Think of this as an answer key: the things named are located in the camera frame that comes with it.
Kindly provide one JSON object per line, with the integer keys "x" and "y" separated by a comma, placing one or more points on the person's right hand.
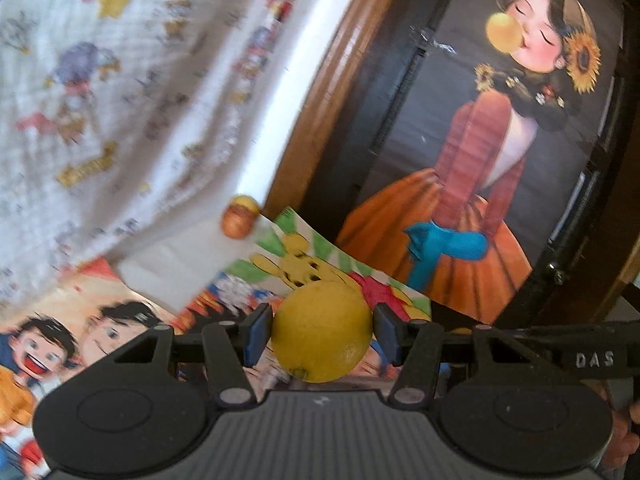
{"x": 625, "y": 435}

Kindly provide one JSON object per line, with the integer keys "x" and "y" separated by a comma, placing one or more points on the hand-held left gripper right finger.
{"x": 389, "y": 335}

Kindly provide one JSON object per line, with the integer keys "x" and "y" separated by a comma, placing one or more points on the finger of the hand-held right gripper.
{"x": 590, "y": 350}

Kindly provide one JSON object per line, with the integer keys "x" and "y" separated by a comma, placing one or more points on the red yellow apple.
{"x": 239, "y": 225}

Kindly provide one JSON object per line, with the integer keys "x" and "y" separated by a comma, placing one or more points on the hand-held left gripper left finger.
{"x": 257, "y": 335}

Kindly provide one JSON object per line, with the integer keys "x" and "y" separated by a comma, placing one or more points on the cartoon children printed sheet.
{"x": 75, "y": 330}

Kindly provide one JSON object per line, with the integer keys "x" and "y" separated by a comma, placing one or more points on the white printed cloth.
{"x": 125, "y": 110}

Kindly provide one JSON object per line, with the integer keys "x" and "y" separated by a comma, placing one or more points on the large yellow pear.
{"x": 320, "y": 330}

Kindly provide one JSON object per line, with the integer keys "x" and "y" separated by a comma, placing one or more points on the wooden frame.
{"x": 330, "y": 110}

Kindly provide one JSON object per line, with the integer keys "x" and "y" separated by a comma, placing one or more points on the framed girl painting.
{"x": 400, "y": 85}

